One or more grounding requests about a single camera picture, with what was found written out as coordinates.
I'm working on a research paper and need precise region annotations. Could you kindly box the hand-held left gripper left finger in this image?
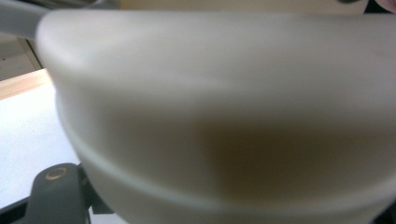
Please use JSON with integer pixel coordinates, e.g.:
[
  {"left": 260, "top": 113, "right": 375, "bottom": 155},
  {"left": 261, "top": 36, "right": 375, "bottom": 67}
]
[{"left": 78, "top": 161, "right": 115, "bottom": 216}]

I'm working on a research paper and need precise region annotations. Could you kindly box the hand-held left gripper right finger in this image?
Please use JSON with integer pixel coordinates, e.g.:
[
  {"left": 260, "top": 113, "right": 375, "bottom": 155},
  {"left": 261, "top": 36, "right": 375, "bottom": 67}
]
[{"left": 372, "top": 201, "right": 396, "bottom": 224}]

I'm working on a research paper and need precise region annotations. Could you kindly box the white bowl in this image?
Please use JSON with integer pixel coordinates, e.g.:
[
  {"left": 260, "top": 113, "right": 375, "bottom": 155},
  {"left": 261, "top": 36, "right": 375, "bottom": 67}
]
[{"left": 35, "top": 8, "right": 396, "bottom": 224}]

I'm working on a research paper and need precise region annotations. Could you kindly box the grey curved object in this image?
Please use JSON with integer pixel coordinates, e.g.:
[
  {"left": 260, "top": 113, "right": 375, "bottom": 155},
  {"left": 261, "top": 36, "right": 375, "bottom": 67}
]
[{"left": 0, "top": 0, "right": 120, "bottom": 41}]

